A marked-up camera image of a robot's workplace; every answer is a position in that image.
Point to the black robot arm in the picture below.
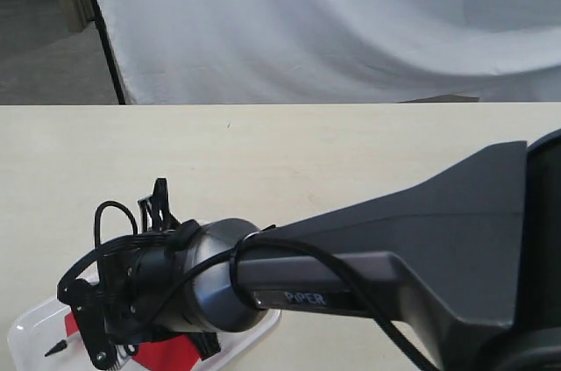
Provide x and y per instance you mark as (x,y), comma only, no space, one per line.
(461,272)

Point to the red flag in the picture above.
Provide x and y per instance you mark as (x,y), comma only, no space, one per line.
(179,353)

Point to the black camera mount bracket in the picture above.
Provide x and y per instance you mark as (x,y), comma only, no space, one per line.
(87,311)

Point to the white plastic tray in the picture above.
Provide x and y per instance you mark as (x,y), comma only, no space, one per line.
(40,328)

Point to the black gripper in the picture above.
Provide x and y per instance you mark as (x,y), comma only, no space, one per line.
(142,268)

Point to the black stand pole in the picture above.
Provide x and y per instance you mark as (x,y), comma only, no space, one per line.
(108,53)

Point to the white backdrop cloth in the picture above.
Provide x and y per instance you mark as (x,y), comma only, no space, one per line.
(335,51)

